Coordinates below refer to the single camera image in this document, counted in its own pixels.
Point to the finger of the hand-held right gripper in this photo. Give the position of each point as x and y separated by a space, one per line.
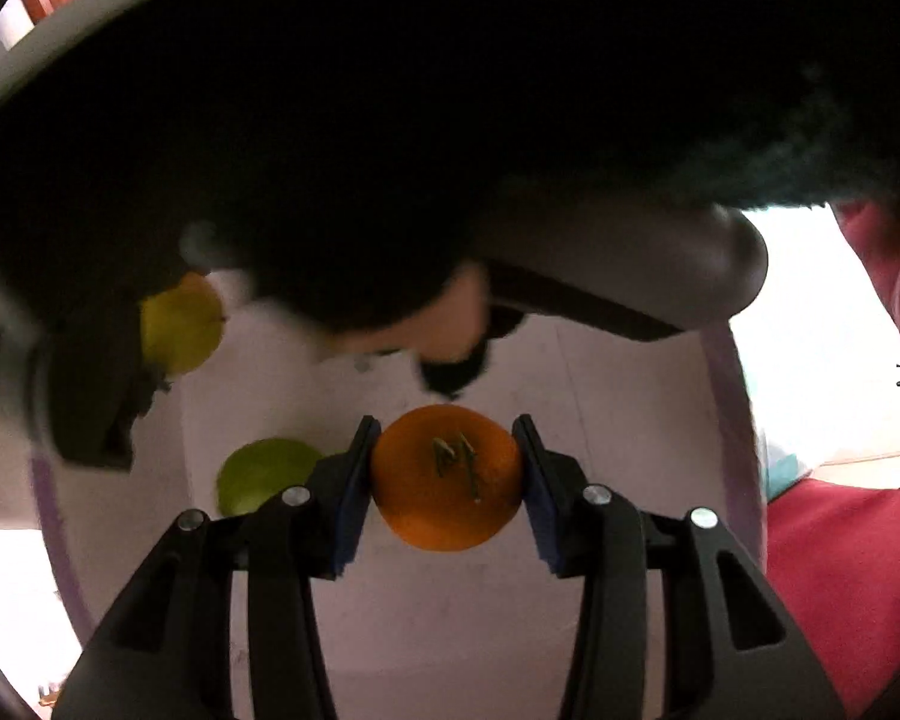
454 375

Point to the white box with purple rim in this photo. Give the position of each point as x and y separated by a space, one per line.
450 615

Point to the light green apple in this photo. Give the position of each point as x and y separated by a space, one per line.
262 476

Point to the dark blurred object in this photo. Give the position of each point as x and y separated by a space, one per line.
90 390

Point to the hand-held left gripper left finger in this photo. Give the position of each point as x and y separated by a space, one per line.
349 499

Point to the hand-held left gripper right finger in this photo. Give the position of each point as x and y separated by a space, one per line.
538 499

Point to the orange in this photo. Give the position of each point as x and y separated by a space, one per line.
420 495

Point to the red garment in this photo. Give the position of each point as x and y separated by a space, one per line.
847 577

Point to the yellow fruit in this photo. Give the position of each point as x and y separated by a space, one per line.
180 326

